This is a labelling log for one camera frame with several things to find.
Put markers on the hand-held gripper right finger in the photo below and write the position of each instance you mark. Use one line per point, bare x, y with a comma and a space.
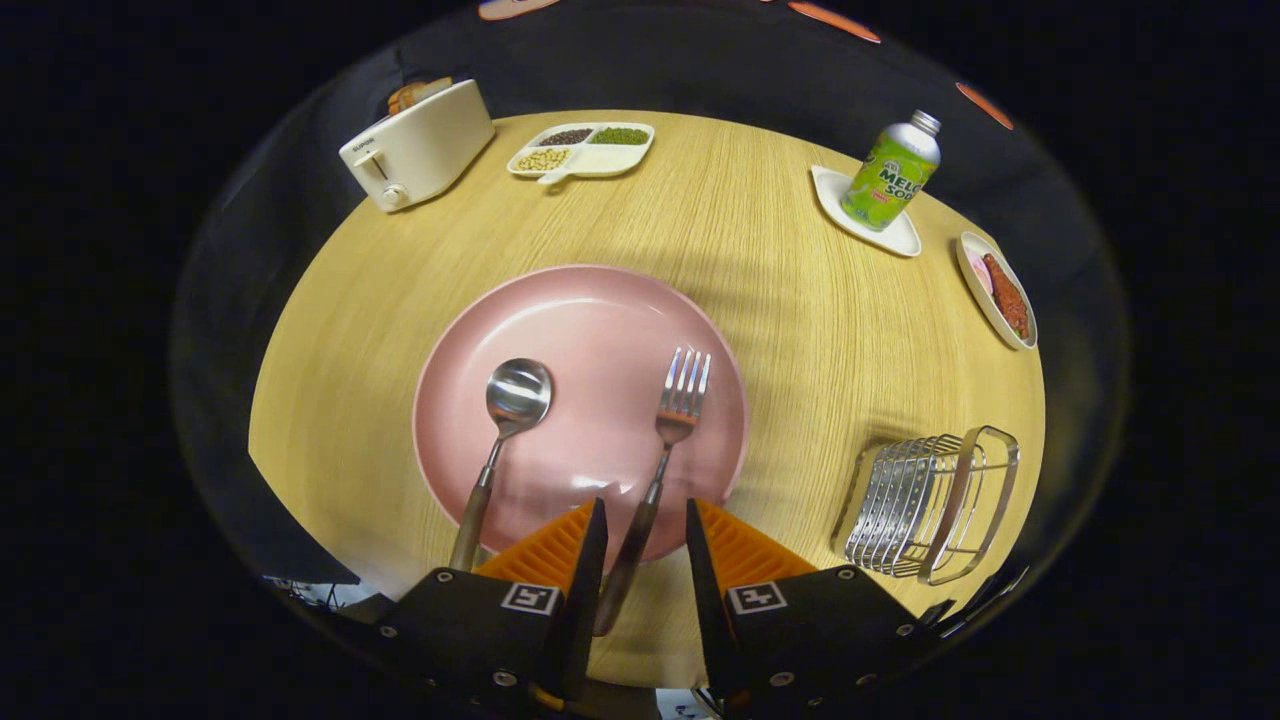
708, 600

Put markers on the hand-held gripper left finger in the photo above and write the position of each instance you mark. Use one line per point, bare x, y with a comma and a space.
585, 600

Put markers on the perforated metal basket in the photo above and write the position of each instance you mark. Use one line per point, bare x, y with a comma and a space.
900, 500

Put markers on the pink round plate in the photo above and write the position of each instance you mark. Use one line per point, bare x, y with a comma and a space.
590, 330

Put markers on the white oval plate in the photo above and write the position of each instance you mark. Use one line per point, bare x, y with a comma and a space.
985, 300

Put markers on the brown meat piece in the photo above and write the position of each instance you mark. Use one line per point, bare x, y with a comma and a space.
1008, 298

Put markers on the pink ham slice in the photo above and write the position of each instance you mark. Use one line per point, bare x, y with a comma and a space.
979, 270

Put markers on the white square coaster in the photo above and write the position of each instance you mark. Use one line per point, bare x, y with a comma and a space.
830, 190

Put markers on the white divided dish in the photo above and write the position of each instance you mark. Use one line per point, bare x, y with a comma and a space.
610, 160

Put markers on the pile of yellow soybeans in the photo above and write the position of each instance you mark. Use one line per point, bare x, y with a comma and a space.
543, 159

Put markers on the green soda bottle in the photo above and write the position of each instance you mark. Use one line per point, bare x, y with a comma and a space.
888, 175

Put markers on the pile of dark red beans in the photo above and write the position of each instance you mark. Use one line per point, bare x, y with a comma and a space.
566, 137

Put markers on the pile of green beans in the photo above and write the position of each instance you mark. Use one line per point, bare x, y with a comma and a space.
620, 136

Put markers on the white toaster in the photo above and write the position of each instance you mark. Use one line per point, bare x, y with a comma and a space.
430, 140

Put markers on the toasted bread slices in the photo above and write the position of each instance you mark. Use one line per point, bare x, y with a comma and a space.
415, 93

